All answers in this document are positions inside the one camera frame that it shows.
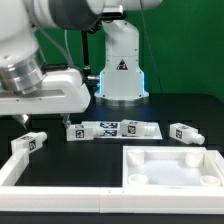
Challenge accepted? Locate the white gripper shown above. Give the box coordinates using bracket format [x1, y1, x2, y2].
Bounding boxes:
[0, 71, 90, 129]

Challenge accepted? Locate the white square table top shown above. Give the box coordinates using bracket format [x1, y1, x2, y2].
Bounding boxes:
[123, 146, 224, 187]

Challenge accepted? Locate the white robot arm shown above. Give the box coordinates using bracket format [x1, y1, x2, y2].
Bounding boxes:
[0, 0, 162, 124]

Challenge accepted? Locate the white tag base sheet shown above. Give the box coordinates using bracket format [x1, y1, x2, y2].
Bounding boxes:
[82, 121, 162, 140]

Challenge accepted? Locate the white U-shaped fence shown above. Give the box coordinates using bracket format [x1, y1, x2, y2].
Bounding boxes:
[0, 149, 224, 214]

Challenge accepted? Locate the black camera stand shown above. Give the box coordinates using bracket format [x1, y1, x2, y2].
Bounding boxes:
[81, 31, 99, 86]

